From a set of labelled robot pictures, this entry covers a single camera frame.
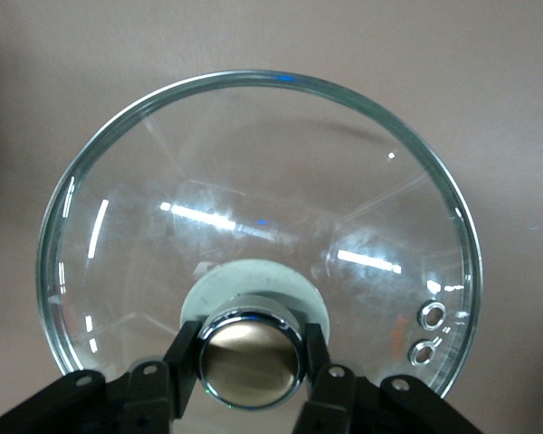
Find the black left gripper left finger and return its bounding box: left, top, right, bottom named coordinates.
left=0, top=320, right=204, bottom=434

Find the glass pot lid with knob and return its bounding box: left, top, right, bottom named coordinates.
left=35, top=69, right=484, bottom=410

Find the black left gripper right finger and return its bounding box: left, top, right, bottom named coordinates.
left=293, top=323, right=485, bottom=434

